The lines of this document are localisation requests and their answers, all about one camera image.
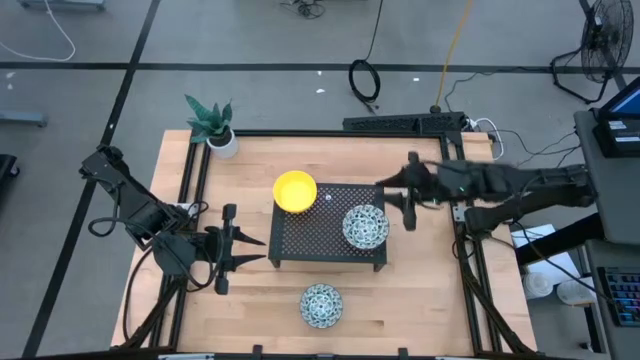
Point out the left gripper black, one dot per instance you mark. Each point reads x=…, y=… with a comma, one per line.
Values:
x=222, y=247

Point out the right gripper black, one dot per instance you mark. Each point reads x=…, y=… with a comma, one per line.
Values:
x=425, y=182

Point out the teal patterned ceramic bowl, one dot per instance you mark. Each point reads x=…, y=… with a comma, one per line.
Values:
x=365, y=226
x=321, y=305

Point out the yellow mini bowl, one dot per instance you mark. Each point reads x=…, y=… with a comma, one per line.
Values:
x=295, y=191

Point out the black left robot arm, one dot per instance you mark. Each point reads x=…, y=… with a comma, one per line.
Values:
x=130, y=195

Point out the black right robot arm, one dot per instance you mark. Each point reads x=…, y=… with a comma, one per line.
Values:
x=515, y=187

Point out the black perforated metal rack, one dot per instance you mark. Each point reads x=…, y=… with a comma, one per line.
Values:
x=320, y=240

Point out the green plant in white pot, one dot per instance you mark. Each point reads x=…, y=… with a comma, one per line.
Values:
x=220, y=137

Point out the white round container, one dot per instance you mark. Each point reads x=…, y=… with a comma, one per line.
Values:
x=575, y=292
x=537, y=285

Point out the grey desk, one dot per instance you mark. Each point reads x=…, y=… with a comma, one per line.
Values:
x=615, y=210

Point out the black laptop blue screen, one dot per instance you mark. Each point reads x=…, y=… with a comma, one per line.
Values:
x=620, y=135

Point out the black chair base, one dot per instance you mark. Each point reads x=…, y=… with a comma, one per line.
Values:
x=7, y=167

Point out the black backlit keyboard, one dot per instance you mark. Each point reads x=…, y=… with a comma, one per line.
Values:
x=622, y=297

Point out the grey metal bar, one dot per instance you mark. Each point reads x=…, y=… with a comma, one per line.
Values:
x=22, y=119

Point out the black floor fan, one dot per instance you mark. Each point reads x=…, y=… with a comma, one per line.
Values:
x=607, y=40

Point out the grey metal base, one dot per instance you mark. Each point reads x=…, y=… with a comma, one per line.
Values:
x=60, y=4

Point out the silver metal bracket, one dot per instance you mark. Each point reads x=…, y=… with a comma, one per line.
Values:
x=459, y=213

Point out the black aluminium frame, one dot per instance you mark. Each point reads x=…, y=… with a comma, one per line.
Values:
x=325, y=133

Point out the small black bracket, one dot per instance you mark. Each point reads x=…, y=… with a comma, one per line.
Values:
x=402, y=351
x=257, y=349

